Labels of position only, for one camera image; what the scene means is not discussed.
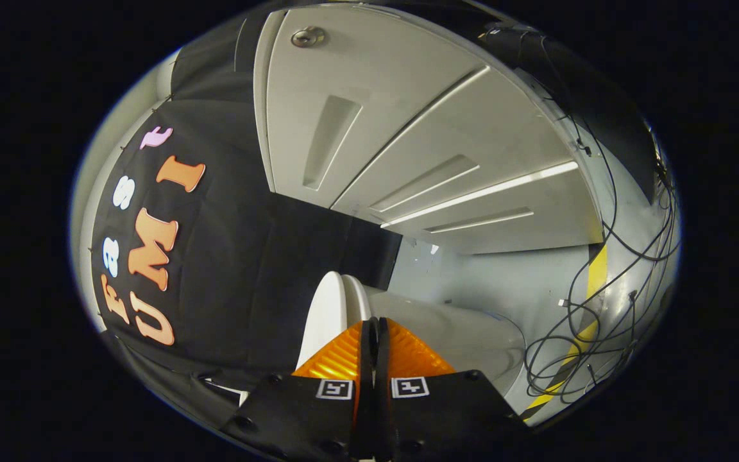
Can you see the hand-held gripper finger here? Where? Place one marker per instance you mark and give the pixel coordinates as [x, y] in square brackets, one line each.
[383, 385]
[367, 385]

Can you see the white toilet lid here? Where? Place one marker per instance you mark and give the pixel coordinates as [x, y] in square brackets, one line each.
[328, 308]

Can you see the black backdrop cloth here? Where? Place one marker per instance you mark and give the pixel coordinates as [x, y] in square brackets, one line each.
[235, 256]

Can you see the yellow black floor tape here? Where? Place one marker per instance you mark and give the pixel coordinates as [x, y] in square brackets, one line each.
[597, 276]

